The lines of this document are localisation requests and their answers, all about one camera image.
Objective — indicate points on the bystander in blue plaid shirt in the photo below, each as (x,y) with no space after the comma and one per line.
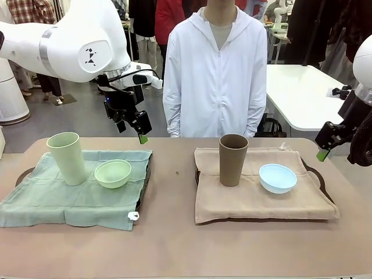
(123,5)

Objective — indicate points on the light blue bowl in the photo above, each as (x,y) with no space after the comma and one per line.
(277,180)

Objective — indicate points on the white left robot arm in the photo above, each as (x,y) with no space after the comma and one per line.
(67,40)

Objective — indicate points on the person's left forearm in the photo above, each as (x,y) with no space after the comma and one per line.
(255,119)

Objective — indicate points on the dark brown tray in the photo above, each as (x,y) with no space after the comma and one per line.
(197,178)
(147,174)

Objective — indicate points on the brown tall cup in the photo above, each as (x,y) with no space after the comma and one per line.
(232,162)

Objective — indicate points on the green cloth mat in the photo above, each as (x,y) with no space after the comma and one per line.
(72,200)

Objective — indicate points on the beige cloth mat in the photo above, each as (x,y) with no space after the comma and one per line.
(247,203)

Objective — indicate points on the white table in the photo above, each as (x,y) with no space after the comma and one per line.
(305,96)

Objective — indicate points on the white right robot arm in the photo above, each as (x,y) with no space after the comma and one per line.
(364,67)

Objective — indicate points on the bystander in red vest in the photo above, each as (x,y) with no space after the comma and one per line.
(171,17)

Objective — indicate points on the dark hanging clothing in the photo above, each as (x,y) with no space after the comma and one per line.
(319,29)

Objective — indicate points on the light green bowl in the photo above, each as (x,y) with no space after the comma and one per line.
(113,174)

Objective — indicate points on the light green tall cup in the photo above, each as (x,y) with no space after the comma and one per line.
(69,165)

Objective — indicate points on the person in white hoodie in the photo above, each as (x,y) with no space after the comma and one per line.
(215,81)

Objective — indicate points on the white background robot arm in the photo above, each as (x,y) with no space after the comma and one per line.
(280,14)

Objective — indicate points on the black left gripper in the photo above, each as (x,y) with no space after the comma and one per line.
(123,104)

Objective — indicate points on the bystander in black top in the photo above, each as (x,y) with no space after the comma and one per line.
(146,17)

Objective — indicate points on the grey floor plate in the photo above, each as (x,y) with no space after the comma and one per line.
(68,98)

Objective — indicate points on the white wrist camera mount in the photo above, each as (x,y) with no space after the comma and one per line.
(142,78)

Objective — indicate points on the white air purifier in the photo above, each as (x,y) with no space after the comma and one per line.
(11,101)

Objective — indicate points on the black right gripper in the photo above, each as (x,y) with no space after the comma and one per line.
(350,109)

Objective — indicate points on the person's right forearm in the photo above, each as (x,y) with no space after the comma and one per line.
(172,119)

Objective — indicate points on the bystander in red plaid shirt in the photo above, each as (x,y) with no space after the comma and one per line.
(32,10)

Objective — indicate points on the black bag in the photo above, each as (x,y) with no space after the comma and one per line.
(276,129)

